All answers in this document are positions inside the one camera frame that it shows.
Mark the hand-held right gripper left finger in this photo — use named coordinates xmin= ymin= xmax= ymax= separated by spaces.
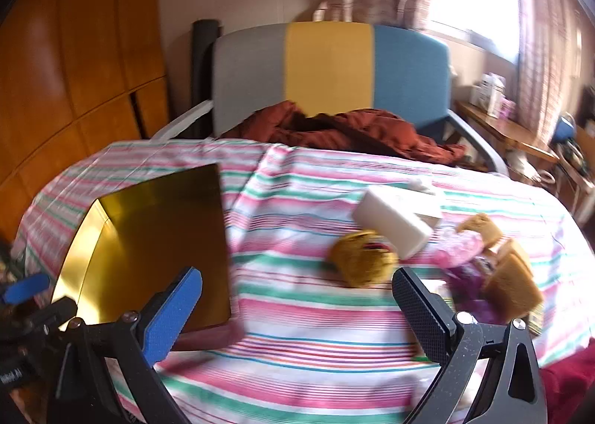
xmin=46 ymin=266 xmax=204 ymax=424

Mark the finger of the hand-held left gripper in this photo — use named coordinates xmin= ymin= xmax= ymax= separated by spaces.
xmin=0 ymin=272 xmax=51 ymax=306
xmin=0 ymin=297 xmax=79 ymax=342

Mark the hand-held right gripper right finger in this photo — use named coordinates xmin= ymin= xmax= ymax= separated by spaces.
xmin=392 ymin=267 xmax=547 ymax=424

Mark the purple snack packet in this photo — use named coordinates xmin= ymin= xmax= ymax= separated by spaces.
xmin=458 ymin=296 xmax=505 ymax=325
xmin=441 ymin=263 xmax=493 ymax=313

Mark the gold tin box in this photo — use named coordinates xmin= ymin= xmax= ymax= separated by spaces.
xmin=50 ymin=163 xmax=233 ymax=336

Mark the yellow knitted pouch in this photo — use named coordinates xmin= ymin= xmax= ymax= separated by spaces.
xmin=330 ymin=229 xmax=401 ymax=289

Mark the large yellow sponge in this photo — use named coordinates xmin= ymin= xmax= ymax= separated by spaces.
xmin=482 ymin=251 xmax=544 ymax=325

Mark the cream cardboard box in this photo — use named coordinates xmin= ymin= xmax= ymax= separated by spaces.
xmin=352 ymin=184 xmax=437 ymax=261

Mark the small yellow sponge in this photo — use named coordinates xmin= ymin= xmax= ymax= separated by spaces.
xmin=457 ymin=212 xmax=504 ymax=248

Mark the pink green striped tablecloth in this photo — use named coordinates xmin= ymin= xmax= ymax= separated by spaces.
xmin=12 ymin=138 xmax=595 ymax=424

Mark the dark red clothing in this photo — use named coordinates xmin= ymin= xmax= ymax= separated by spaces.
xmin=539 ymin=335 xmax=595 ymax=424

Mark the rust-red quilted garment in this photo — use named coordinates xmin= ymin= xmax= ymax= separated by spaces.
xmin=223 ymin=101 xmax=468 ymax=167

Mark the wooden side table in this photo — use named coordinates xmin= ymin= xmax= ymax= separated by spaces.
xmin=456 ymin=101 xmax=595 ymax=220

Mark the blue round object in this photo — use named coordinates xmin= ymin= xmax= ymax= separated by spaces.
xmin=552 ymin=113 xmax=577 ymax=144

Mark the wooden wardrobe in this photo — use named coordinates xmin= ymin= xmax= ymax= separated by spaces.
xmin=0 ymin=0 xmax=170 ymax=239

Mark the white medicine box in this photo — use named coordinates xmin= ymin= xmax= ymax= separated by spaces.
xmin=481 ymin=73 xmax=507 ymax=115

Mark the black rolled mat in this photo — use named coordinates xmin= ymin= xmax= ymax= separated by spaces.
xmin=192 ymin=19 xmax=224 ymax=139

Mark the grey yellow blue armchair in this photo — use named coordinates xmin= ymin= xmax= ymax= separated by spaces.
xmin=151 ymin=22 xmax=512 ymax=178

